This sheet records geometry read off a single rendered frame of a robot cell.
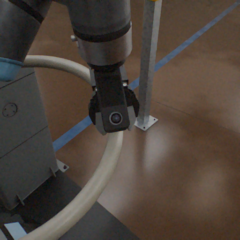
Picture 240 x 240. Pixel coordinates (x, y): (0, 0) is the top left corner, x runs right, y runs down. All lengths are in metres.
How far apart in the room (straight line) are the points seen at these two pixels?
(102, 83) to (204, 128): 1.88
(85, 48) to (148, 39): 1.42
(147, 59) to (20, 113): 0.96
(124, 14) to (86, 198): 0.28
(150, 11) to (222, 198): 1.28
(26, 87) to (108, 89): 0.97
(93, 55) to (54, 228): 0.26
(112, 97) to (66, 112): 1.95
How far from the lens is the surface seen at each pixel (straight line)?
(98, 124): 0.52
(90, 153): 1.93
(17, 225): 0.69
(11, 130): 1.41
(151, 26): 1.75
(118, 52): 0.39
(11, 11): 0.41
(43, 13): 0.43
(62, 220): 0.41
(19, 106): 1.38
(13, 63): 0.42
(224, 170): 1.97
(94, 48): 0.38
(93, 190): 0.41
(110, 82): 0.43
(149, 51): 1.81
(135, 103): 0.49
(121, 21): 0.37
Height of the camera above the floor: 1.41
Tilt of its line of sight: 40 degrees down
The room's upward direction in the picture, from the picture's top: straight up
